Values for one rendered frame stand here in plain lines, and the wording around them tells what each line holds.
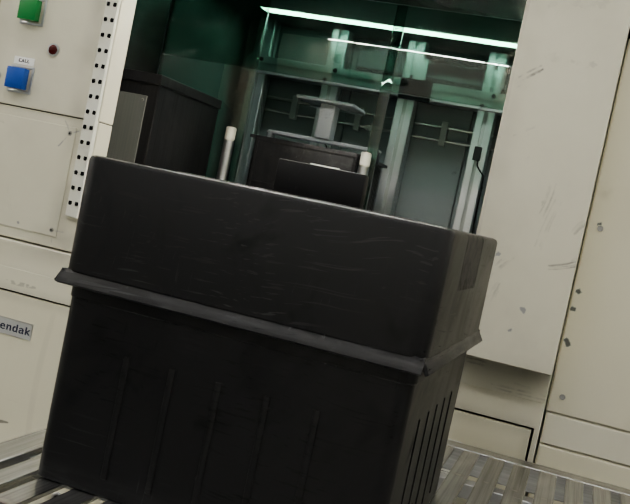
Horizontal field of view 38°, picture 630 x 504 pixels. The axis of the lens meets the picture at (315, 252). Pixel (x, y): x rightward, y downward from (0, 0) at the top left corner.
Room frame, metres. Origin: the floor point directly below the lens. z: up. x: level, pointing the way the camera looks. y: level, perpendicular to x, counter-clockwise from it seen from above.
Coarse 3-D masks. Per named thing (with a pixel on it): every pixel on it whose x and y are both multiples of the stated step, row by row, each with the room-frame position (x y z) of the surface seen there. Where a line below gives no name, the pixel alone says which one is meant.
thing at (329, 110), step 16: (304, 96) 1.80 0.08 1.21; (320, 112) 1.82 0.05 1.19; (336, 112) 1.83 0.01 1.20; (352, 112) 1.87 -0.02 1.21; (320, 128) 1.82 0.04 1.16; (256, 144) 1.77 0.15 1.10; (272, 144) 1.76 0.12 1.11; (288, 144) 1.75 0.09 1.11; (304, 144) 1.74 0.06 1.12; (336, 144) 1.82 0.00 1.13; (256, 160) 1.77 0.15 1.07; (272, 160) 1.76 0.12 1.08; (304, 160) 1.74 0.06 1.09; (320, 160) 1.73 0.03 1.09; (336, 160) 1.72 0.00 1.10; (352, 160) 1.71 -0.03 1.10; (256, 176) 1.76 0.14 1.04; (272, 176) 1.75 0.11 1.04; (368, 208) 1.87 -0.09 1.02
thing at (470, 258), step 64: (128, 192) 0.67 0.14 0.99; (192, 192) 0.65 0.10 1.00; (256, 192) 0.64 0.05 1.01; (320, 192) 0.77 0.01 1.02; (128, 256) 0.67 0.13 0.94; (192, 256) 0.65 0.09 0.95; (256, 256) 0.64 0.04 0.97; (320, 256) 0.62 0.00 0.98; (384, 256) 0.61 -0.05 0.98; (448, 256) 0.61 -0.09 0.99; (256, 320) 0.63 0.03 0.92; (320, 320) 0.62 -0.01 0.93; (384, 320) 0.61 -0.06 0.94; (448, 320) 0.66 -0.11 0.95
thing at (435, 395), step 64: (128, 320) 0.67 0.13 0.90; (192, 320) 0.65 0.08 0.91; (64, 384) 0.68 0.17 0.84; (128, 384) 0.67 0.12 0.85; (192, 384) 0.65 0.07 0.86; (256, 384) 0.64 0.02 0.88; (320, 384) 0.62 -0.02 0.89; (384, 384) 0.61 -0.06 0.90; (448, 384) 0.78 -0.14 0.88; (64, 448) 0.68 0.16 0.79; (128, 448) 0.66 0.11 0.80; (192, 448) 0.65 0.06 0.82; (256, 448) 0.63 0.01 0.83; (320, 448) 0.62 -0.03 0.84; (384, 448) 0.61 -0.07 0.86
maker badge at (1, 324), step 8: (0, 320) 1.31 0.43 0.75; (8, 320) 1.30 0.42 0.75; (16, 320) 1.30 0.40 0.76; (0, 328) 1.31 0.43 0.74; (8, 328) 1.30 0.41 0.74; (16, 328) 1.30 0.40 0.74; (24, 328) 1.29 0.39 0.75; (32, 328) 1.29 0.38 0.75; (16, 336) 1.30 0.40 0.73; (24, 336) 1.29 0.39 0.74
